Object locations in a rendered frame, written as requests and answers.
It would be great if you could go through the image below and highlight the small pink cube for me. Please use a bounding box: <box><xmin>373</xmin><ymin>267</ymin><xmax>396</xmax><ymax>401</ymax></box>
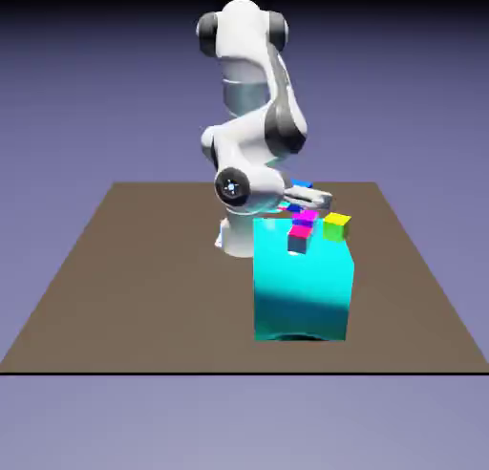
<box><xmin>287</xmin><ymin>224</ymin><xmax>314</xmax><ymax>256</ymax></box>

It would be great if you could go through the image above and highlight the small magenta cube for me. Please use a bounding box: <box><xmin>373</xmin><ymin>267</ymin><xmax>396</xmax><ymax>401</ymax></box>
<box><xmin>291</xmin><ymin>209</ymin><xmax>321</xmax><ymax>229</ymax></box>

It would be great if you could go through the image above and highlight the large cyan box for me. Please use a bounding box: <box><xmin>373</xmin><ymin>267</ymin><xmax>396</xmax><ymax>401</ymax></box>
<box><xmin>253</xmin><ymin>217</ymin><xmax>355</xmax><ymax>342</ymax></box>

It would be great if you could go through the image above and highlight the small yellow cube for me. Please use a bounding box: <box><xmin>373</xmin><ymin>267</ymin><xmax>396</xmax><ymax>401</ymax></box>
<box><xmin>322</xmin><ymin>211</ymin><xmax>352</xmax><ymax>243</ymax></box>

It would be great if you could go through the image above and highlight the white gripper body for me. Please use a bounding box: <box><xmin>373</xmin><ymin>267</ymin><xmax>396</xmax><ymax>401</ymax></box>
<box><xmin>284</xmin><ymin>185</ymin><xmax>334</xmax><ymax>211</ymax></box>

